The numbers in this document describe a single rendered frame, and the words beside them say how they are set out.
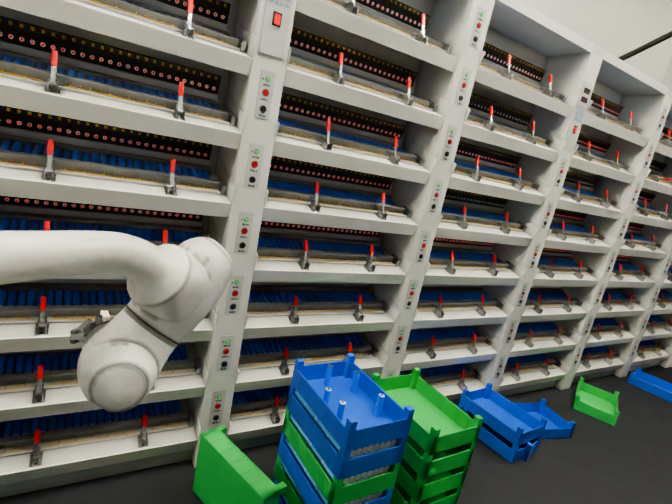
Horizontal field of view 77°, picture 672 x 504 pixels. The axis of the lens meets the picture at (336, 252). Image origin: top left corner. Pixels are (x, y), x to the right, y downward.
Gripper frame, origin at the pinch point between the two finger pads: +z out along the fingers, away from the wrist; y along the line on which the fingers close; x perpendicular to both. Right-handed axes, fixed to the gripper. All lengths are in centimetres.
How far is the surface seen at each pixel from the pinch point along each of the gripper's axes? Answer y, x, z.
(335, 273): 69, 10, 17
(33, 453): -13, -43, 31
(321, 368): 59, -17, 4
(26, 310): -15.9, -2.8, 26.1
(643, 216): 263, 48, 9
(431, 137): 100, 61, 10
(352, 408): 61, -24, -11
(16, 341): -17.1, -9.4, 21.1
